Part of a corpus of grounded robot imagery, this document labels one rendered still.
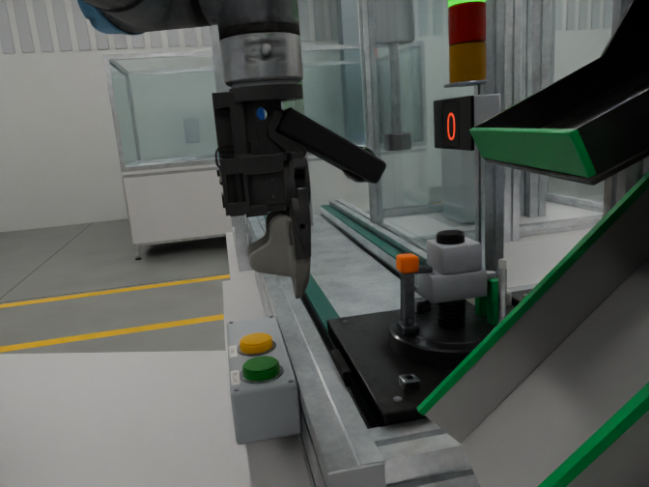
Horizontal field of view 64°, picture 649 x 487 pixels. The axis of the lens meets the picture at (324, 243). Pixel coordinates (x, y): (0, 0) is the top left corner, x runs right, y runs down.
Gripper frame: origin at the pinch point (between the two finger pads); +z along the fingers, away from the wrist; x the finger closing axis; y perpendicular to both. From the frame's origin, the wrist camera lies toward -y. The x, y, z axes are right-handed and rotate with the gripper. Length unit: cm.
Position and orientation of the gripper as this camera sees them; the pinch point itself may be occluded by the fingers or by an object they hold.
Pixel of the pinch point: (303, 284)
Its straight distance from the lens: 54.7
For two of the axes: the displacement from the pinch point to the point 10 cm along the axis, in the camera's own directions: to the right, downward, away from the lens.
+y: -9.8, 1.2, -1.8
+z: 0.7, 9.7, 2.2
